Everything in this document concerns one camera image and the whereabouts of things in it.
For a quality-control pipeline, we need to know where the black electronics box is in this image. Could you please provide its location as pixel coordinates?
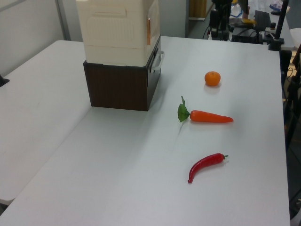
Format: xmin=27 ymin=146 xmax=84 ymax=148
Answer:
xmin=231 ymin=27 xmax=264 ymax=44

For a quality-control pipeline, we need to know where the black clamp foot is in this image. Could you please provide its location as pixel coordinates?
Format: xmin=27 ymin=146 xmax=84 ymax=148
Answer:
xmin=0 ymin=74 xmax=10 ymax=88

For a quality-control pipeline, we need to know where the white drawer handle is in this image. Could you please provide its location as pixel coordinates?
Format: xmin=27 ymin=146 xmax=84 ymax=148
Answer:
xmin=150 ymin=50 xmax=165 ymax=75

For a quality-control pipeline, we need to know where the red toy chili pepper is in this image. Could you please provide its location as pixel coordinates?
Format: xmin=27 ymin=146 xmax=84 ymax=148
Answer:
xmin=187 ymin=153 xmax=229 ymax=184

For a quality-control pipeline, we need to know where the dark brown drawer box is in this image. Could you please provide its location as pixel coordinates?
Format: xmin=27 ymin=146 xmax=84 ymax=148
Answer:
xmin=83 ymin=35 xmax=163 ymax=112

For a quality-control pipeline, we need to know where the cream plastic cabinet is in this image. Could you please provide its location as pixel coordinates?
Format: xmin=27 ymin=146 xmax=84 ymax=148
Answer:
xmin=75 ymin=0 xmax=162 ymax=67

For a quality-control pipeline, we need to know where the brown wooden board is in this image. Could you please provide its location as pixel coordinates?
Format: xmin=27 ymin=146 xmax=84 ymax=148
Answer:
xmin=189 ymin=0 xmax=208 ymax=21

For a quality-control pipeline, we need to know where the brown door latch strip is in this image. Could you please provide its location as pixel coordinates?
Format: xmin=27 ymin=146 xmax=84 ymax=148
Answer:
xmin=146 ymin=17 xmax=152 ymax=46

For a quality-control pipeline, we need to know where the black pole with clamp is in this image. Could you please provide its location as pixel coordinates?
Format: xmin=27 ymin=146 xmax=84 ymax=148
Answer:
xmin=268 ymin=0 xmax=291 ymax=51

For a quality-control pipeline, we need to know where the cream cabinet door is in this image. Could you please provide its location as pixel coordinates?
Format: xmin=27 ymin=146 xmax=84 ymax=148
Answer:
xmin=146 ymin=0 xmax=161 ymax=48

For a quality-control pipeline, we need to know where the grey flat panel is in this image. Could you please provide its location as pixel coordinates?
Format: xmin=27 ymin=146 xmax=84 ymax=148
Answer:
xmin=253 ymin=10 xmax=271 ymax=31

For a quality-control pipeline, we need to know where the black camera rig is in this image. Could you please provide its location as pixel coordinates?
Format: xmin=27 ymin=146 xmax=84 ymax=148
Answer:
xmin=203 ymin=0 xmax=234 ymax=42

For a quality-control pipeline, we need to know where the orange toy carrot with leaves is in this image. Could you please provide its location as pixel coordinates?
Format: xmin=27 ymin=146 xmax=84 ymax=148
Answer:
xmin=177 ymin=96 xmax=234 ymax=124

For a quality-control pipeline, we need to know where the orange toy mandarin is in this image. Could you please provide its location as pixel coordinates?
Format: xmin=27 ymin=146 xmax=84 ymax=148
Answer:
xmin=204 ymin=71 xmax=222 ymax=87

